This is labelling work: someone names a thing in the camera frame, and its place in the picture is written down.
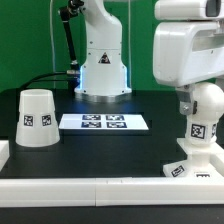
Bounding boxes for white lamp bulb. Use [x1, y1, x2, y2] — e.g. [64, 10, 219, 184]
[185, 82, 224, 146]

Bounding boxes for white right rail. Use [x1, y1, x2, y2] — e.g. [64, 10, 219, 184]
[210, 154, 224, 177]

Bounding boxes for white marker plate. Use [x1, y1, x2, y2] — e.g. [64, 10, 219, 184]
[59, 114, 148, 130]

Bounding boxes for white left rail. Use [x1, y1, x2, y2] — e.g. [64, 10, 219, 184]
[0, 140, 10, 171]

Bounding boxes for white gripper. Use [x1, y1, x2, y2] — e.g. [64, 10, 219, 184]
[153, 21, 224, 116]

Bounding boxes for white lamp base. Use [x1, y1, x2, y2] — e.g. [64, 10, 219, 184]
[163, 138, 224, 178]

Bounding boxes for white front rail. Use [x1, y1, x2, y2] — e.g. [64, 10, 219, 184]
[0, 178, 224, 208]

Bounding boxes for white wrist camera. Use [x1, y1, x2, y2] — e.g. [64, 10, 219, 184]
[154, 0, 224, 20]

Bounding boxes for black camera stand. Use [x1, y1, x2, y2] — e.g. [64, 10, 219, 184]
[58, 0, 84, 76]

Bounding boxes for white rail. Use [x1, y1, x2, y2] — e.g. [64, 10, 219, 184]
[210, 154, 224, 177]
[0, 140, 10, 171]
[0, 178, 224, 208]

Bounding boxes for black cable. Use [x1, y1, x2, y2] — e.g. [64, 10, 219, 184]
[20, 70, 81, 91]

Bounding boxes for grey hanging cable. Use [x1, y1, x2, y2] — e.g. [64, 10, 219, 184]
[49, 0, 56, 73]

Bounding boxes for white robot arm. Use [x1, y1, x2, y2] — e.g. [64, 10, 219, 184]
[75, 0, 224, 115]

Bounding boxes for white lamp shade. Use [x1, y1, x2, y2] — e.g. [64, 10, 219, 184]
[16, 89, 60, 147]

